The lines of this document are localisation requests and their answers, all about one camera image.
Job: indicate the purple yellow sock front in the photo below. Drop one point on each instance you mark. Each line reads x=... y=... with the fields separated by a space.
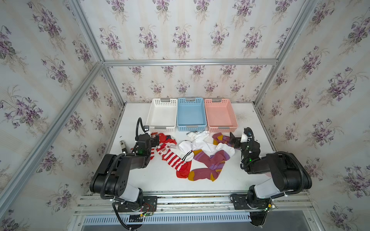
x=211 y=173

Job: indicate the plain red sock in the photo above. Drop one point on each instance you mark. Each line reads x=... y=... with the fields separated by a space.
x=184 y=170

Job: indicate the blue plastic basket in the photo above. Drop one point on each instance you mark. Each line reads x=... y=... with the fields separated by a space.
x=191 y=115

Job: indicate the pink plastic basket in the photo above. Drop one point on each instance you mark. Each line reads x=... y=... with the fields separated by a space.
x=220 y=115

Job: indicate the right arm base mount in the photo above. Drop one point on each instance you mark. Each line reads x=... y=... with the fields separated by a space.
x=250 y=201

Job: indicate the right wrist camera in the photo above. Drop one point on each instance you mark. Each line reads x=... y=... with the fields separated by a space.
x=245 y=138

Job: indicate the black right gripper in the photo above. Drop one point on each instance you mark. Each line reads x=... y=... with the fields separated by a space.
x=236 y=141

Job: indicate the small white ankle sock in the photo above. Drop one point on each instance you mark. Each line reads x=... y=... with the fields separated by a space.
x=226 y=148

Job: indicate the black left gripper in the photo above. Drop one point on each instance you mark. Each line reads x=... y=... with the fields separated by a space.
x=153 y=140

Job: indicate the purple striped sock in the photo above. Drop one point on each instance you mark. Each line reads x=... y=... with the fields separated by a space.
x=215 y=162

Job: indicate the red white striped santa sock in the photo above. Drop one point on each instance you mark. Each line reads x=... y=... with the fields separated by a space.
x=173 y=156

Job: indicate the small black tool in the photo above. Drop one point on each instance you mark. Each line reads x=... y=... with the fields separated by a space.
x=123 y=147

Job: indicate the white plastic basket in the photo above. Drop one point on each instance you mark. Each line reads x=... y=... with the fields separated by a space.
x=162 y=115

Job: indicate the white sock upper middle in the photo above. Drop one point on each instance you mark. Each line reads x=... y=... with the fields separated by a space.
x=198 y=142

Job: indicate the red snowflake sock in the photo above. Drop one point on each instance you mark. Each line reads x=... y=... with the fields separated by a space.
x=166 y=139

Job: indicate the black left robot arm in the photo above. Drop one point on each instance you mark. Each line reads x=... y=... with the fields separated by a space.
x=111 y=177

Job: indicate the purple yellow sock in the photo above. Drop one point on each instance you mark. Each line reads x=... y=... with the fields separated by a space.
x=220 y=138
x=211 y=173

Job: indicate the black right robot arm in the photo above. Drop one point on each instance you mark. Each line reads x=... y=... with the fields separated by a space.
x=288 y=176

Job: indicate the aluminium rail front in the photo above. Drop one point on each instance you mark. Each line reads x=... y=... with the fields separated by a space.
x=186 y=202

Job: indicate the white sock with black stripes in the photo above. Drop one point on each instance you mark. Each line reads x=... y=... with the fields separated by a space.
x=183 y=150

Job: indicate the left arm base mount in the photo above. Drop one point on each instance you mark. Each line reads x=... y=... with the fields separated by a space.
x=145 y=204

